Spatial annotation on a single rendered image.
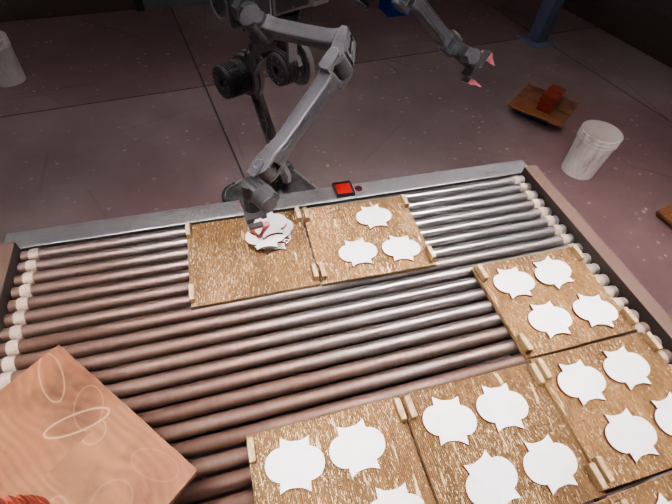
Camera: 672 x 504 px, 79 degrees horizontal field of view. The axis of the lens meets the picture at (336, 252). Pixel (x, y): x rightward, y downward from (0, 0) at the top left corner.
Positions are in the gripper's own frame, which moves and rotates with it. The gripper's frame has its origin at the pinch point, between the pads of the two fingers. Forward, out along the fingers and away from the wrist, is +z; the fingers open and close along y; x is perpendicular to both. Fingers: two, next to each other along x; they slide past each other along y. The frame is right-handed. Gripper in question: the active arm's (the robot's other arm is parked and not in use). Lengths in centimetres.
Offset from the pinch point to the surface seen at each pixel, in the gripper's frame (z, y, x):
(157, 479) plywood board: -3, 66, -41
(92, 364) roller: 9, 27, -56
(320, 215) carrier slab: 6.1, -2.4, 25.5
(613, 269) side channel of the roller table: 3, 60, 111
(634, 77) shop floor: 94, -156, 464
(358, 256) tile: 5.0, 21.2, 29.8
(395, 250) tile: 4.8, 23.6, 43.2
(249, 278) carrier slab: 6.5, 15.8, -7.2
